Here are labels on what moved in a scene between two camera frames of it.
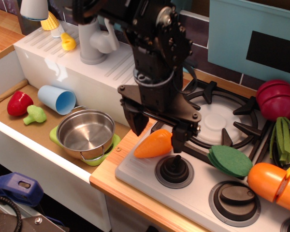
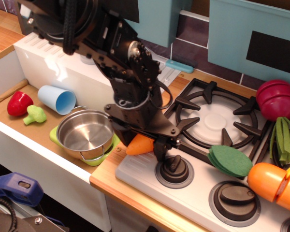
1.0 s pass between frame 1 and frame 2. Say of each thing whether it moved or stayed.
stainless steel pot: stayed
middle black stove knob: stayed
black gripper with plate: moved
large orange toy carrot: stayed
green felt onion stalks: stayed
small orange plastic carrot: moved
